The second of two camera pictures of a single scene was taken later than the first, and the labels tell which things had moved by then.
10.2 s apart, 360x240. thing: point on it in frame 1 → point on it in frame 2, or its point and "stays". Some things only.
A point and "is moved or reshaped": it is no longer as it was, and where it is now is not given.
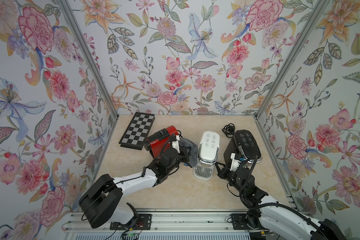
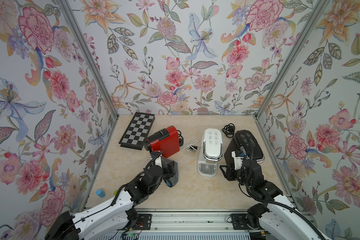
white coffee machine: [208, 155] is moved or reshaped
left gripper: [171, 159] → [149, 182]
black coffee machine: [247, 150] stays
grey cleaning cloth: [185, 143] → [170, 172]
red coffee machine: [158, 142] stays
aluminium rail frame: [184, 220] stays
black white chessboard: [137, 131] stays
